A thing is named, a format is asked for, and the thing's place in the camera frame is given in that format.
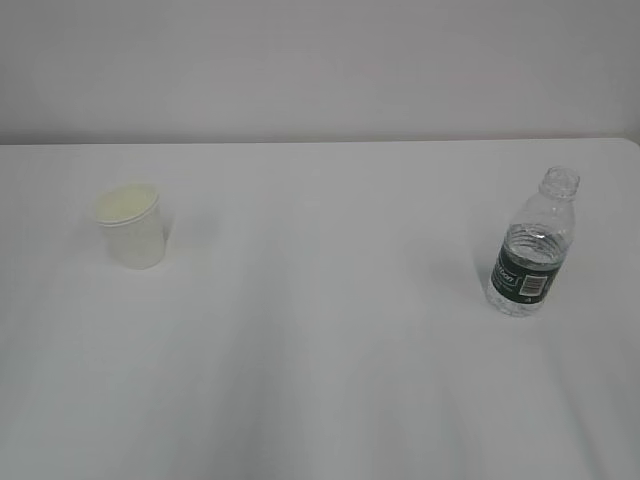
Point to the white paper cup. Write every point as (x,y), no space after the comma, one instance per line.
(132,226)

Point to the clear water bottle green label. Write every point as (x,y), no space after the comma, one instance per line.
(535,245)

